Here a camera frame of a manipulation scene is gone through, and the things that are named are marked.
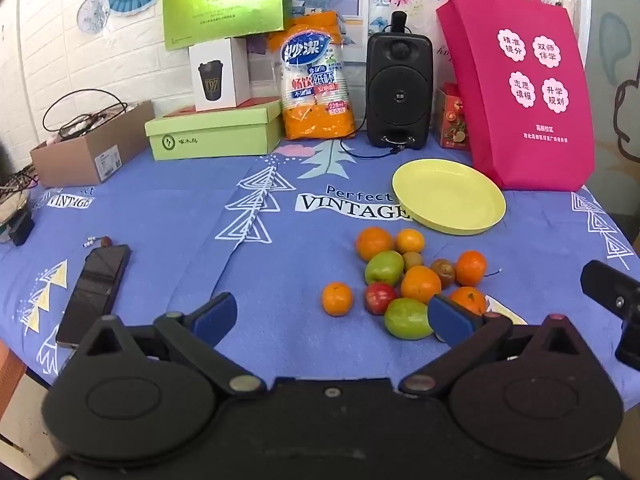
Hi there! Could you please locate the green apple front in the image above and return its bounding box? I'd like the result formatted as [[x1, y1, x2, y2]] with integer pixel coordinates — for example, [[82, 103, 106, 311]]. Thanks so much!
[[384, 298, 434, 340]]

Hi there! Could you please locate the green apple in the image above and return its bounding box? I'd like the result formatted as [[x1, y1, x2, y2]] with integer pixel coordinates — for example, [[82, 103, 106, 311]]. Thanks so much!
[[384, 298, 434, 340], [364, 250, 405, 287]]

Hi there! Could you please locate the brown red plum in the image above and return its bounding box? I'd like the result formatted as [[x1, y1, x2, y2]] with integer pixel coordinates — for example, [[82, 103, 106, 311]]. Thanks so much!
[[431, 258, 456, 289]]

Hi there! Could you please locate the red apple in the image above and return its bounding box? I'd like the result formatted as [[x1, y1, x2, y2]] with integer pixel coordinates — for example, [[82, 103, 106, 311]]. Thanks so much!
[[364, 282, 397, 315]]

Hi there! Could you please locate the small orange top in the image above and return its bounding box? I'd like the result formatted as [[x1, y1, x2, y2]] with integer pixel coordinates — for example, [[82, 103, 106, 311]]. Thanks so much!
[[395, 229, 426, 255]]

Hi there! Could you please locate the small kiwi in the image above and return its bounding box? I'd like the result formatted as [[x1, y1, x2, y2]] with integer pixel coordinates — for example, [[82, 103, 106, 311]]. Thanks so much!
[[402, 252, 423, 271]]

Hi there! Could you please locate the black smartphone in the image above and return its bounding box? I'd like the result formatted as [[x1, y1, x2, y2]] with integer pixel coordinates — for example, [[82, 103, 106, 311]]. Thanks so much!
[[55, 245, 131, 348]]

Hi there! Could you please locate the blue printed tablecloth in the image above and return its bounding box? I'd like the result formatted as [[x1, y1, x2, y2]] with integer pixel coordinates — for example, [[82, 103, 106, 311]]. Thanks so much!
[[1, 138, 639, 407]]

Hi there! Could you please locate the yellow round plate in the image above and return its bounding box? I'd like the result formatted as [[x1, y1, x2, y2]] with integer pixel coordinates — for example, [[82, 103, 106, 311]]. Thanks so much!
[[392, 158, 506, 236]]

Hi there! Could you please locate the small black device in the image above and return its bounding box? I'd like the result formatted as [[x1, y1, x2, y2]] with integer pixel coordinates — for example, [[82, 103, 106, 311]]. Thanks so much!
[[9, 210, 35, 247]]

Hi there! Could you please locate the brown cardboard box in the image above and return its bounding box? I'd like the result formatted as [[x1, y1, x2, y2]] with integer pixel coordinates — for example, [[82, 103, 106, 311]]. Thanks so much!
[[30, 101, 155, 188]]

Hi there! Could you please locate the light green flat box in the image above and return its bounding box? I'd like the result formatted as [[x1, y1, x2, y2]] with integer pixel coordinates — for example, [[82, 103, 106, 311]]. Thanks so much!
[[144, 98, 284, 160]]

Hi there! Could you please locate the red juice carton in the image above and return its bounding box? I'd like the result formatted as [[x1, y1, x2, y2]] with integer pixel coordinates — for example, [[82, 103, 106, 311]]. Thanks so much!
[[433, 82, 470, 151]]

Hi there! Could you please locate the pink tote bag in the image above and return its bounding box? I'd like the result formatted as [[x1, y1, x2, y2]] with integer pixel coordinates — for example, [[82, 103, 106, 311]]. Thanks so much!
[[437, 0, 594, 192]]

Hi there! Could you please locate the orange paper cup pack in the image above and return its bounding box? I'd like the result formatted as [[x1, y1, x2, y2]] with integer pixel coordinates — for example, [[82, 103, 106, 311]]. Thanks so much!
[[268, 11, 356, 140]]

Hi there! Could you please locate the white cup box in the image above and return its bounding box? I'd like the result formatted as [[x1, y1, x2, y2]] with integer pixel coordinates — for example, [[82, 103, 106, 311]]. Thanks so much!
[[188, 38, 252, 112]]

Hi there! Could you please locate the black speaker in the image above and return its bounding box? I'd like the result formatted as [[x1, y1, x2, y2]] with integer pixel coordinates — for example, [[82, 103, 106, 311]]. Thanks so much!
[[366, 11, 434, 150]]

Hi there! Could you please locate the bright green gift box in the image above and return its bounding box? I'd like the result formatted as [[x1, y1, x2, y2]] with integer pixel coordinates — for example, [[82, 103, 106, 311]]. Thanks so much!
[[162, 0, 290, 51]]

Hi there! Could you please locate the small blue paper fan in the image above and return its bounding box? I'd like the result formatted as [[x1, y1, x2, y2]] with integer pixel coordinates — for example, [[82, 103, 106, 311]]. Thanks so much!
[[76, 0, 111, 35]]

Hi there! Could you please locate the black speaker cable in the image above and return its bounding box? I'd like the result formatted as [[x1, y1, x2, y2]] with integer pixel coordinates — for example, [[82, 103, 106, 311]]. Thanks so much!
[[339, 114, 407, 161]]

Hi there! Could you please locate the black cable loop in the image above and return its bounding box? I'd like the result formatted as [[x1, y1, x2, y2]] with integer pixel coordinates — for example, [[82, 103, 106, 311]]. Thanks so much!
[[41, 88, 130, 137]]

